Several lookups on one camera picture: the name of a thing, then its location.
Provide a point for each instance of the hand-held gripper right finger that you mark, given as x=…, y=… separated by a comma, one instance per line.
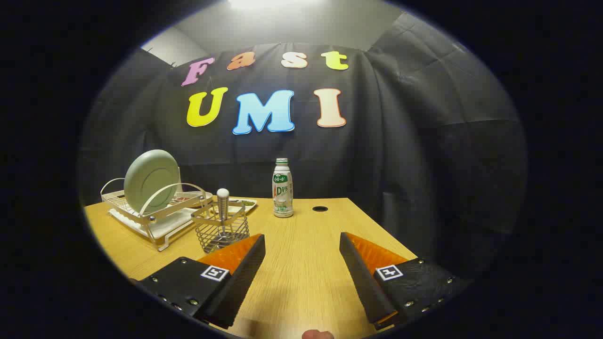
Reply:
x=362, y=282

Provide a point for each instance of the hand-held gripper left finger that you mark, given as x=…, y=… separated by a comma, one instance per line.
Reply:
x=240, y=282

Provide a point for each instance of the pale green plate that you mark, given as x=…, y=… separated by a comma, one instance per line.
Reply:
x=150, y=181

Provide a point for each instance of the white divided tray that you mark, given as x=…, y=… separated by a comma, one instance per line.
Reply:
x=249, y=208

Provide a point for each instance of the white drain tray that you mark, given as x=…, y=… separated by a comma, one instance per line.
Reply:
x=165, y=228

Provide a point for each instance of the white drink bottle green cap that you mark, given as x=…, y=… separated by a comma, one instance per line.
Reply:
x=282, y=197

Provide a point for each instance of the black backdrop cloth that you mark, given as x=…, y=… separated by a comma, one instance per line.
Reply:
x=400, y=165

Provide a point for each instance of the ceiling light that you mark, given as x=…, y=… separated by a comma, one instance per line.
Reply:
x=273, y=3

